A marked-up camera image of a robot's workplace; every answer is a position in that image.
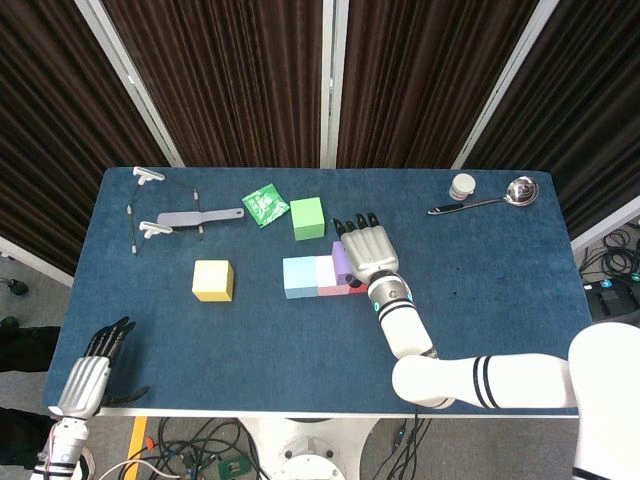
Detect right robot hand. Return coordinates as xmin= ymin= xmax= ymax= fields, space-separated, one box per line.
xmin=332 ymin=212 xmax=401 ymax=288

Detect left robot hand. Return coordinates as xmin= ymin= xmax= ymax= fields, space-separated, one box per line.
xmin=48 ymin=316 xmax=150 ymax=419

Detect purple foam cube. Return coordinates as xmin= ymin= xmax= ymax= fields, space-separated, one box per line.
xmin=331 ymin=240 xmax=358 ymax=287

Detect pink foam cube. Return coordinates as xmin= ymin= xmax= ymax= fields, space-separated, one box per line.
xmin=315 ymin=254 xmax=352 ymax=297

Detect green foam cube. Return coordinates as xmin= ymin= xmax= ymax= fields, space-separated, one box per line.
xmin=289 ymin=196 xmax=327 ymax=242

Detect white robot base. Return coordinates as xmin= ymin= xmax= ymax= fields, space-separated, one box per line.
xmin=238 ymin=416 xmax=377 ymax=480

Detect black trouser leg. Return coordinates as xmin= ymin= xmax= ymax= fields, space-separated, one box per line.
xmin=0 ymin=324 xmax=62 ymax=374
xmin=0 ymin=404 xmax=54 ymax=469

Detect light blue foam cube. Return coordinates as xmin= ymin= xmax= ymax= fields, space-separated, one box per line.
xmin=282 ymin=256 xmax=319 ymax=300

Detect white jar red label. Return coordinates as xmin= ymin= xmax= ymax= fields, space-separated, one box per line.
xmin=449 ymin=173 xmax=476 ymax=201

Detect green sachet packet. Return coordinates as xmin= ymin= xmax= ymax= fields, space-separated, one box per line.
xmin=241 ymin=183 xmax=291 ymax=230

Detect blue table cloth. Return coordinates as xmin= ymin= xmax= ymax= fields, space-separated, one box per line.
xmin=42 ymin=166 xmax=596 ymax=416

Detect yellow foam cube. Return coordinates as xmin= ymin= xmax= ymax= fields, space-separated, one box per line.
xmin=191 ymin=259 xmax=235 ymax=303

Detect green circuit board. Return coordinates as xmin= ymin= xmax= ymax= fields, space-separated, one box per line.
xmin=218 ymin=457 xmax=250 ymax=479

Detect dark brown curtain panel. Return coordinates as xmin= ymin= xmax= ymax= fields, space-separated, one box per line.
xmin=464 ymin=0 xmax=640 ymax=241
xmin=337 ymin=0 xmax=541 ymax=170
xmin=102 ymin=0 xmax=326 ymax=169
xmin=0 ymin=0 xmax=171 ymax=276

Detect black power strip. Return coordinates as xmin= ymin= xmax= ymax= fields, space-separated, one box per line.
xmin=582 ymin=279 xmax=640 ymax=317

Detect black floor cable tangle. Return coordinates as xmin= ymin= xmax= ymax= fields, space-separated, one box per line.
xmin=94 ymin=417 xmax=266 ymax=480
xmin=369 ymin=417 xmax=434 ymax=480
xmin=579 ymin=224 xmax=640 ymax=282

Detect white partition frame bar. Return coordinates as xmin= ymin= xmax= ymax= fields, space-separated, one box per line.
xmin=569 ymin=197 xmax=640 ymax=254
xmin=0 ymin=234 xmax=76 ymax=289

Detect steel ladle black handle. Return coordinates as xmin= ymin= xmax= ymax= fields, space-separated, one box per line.
xmin=427 ymin=175 xmax=540 ymax=217

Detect white table frame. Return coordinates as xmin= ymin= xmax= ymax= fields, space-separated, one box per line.
xmin=94 ymin=407 xmax=581 ymax=420

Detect white partition post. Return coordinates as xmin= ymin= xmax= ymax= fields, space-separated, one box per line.
xmin=319 ymin=0 xmax=350 ymax=169
xmin=74 ymin=0 xmax=185 ymax=168
xmin=449 ymin=0 xmax=560 ymax=170

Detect wire hanger white clips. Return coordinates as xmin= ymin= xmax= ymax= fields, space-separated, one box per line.
xmin=127 ymin=166 xmax=204 ymax=256

